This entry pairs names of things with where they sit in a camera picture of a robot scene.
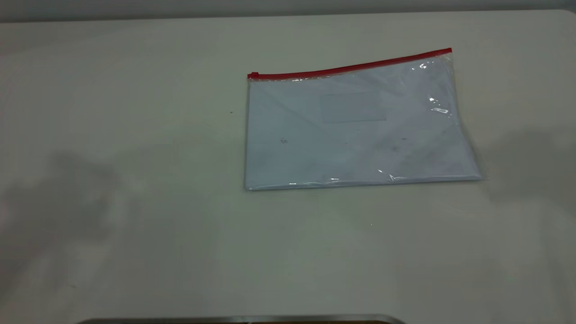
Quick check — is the silver table edge trim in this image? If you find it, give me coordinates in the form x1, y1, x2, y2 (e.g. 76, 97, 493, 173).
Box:
76, 314, 408, 324

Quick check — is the clear zip bag red zipper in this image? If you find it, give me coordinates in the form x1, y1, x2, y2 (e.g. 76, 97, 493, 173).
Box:
244, 47, 486, 193

